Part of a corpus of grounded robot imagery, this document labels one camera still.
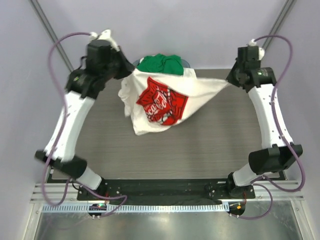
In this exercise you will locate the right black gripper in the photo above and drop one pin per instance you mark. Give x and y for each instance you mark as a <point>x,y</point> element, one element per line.
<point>230,78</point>

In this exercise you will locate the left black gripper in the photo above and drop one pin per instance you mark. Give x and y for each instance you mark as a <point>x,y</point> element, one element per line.
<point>127,67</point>

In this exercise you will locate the white Coca-Cola t-shirt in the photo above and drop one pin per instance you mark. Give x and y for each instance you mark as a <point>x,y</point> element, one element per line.
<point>157,101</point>

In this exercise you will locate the grey laundry basket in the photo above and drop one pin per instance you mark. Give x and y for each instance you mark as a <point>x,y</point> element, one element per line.
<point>185,64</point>

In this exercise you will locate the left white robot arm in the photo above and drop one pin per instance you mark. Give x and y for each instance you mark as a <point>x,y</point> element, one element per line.
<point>78,97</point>

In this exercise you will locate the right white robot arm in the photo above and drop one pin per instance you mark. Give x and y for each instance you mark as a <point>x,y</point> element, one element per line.
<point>278,151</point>

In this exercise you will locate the green t-shirt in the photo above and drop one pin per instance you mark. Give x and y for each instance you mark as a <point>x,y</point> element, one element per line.
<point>160,63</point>

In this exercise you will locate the left aluminium frame post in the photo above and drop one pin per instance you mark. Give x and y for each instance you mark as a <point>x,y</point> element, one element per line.
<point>50,32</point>

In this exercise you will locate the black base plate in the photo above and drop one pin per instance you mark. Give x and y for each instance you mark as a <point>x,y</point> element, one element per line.
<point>177,192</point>

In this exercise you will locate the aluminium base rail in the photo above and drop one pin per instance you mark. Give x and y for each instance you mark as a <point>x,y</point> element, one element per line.
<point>55,192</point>

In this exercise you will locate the slotted cable duct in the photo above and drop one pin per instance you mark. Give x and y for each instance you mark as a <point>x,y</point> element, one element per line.
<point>105,208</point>

